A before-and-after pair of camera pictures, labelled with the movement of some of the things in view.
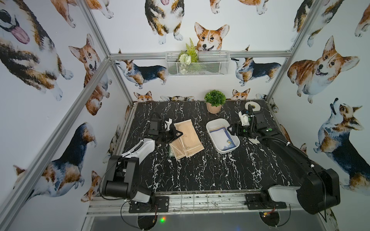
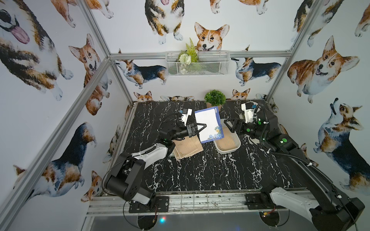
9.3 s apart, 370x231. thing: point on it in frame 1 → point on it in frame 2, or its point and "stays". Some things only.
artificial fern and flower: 185,58 stays
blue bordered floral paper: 222,139 → 213,131
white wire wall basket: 210,63 stays
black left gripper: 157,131 → 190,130
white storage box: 222,138 stays
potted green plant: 214,99 stays
